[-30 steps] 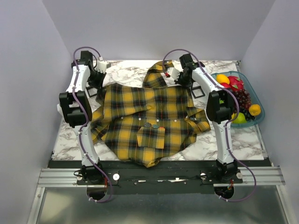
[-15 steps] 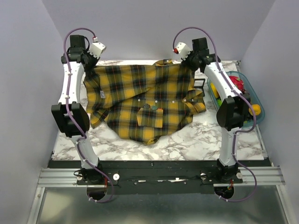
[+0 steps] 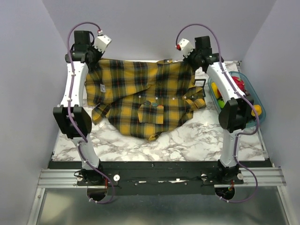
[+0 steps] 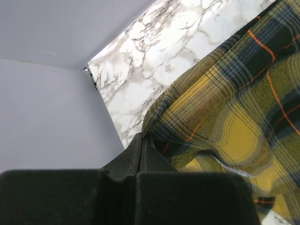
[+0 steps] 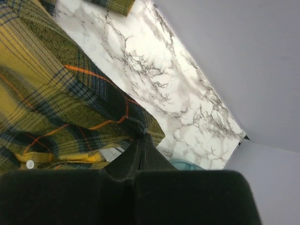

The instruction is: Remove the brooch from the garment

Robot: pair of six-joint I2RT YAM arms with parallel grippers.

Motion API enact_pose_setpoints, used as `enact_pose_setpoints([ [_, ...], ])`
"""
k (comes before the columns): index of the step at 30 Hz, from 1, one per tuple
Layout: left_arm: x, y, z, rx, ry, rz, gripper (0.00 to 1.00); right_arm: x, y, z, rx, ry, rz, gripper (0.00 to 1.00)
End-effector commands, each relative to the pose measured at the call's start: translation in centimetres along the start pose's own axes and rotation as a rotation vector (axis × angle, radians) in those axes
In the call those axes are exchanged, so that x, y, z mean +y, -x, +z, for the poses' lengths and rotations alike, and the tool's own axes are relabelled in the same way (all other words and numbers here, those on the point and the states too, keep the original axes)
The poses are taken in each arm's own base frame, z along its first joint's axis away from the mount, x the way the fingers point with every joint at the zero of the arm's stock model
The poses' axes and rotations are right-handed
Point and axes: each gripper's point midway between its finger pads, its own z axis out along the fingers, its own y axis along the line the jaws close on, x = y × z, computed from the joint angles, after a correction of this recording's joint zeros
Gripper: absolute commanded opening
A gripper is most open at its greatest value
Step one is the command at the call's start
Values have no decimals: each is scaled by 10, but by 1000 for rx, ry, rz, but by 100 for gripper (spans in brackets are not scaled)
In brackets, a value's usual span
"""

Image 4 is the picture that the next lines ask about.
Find yellow plaid flannel shirt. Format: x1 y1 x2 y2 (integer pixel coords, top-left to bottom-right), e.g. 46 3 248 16
142 0 300 225

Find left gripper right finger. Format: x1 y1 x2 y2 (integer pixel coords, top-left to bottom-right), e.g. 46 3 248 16
139 138 179 174

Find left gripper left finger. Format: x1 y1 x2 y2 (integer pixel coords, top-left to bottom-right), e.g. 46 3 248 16
101 133 143 182

